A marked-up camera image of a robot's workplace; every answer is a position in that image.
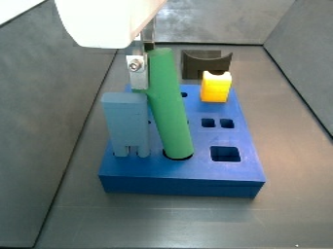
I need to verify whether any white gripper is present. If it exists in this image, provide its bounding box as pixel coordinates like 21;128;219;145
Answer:
55;0;167;90

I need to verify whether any green cylinder peg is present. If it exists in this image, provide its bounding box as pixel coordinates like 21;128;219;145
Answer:
146;48;194;160

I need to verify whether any black curved cradle fixture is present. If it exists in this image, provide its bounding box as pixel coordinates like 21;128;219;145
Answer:
181;50;233;80

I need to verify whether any light blue oval block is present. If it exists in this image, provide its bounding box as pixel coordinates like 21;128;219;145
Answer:
102;92;150;158

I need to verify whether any green hexagonal peg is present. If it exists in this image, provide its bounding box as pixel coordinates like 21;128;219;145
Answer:
131;89;146;93

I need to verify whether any yellow notched block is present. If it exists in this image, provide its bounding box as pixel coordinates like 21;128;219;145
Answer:
201;71;231;103

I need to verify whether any blue shape-sorter base block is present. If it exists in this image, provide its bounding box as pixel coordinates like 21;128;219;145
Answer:
99;85;265;198

